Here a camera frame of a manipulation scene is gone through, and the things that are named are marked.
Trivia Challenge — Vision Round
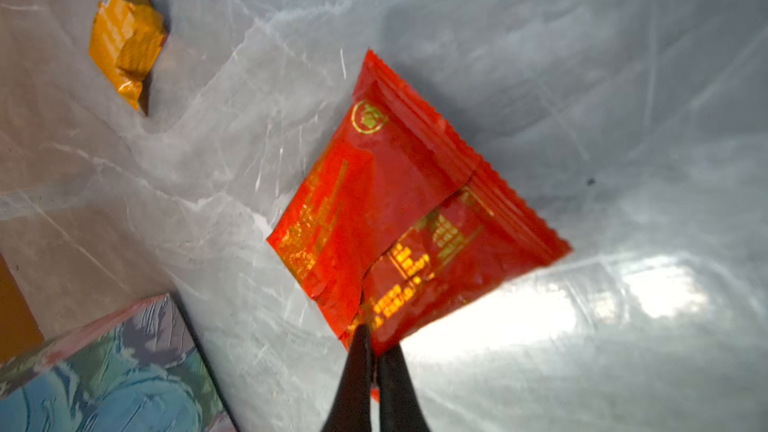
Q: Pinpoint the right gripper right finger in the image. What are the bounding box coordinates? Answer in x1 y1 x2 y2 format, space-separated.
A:
376 345 430 432

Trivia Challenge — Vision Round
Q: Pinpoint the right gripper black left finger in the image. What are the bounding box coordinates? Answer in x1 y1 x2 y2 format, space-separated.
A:
322 324 373 432

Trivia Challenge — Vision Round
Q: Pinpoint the small red snack packet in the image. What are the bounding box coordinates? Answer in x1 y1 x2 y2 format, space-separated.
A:
266 49 572 403

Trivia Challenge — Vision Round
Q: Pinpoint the floral white paper bag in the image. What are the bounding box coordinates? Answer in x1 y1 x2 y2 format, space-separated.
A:
1 294 236 431

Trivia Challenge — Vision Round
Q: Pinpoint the small orange snack packet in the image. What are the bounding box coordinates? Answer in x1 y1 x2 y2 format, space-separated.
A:
89 0 168 115

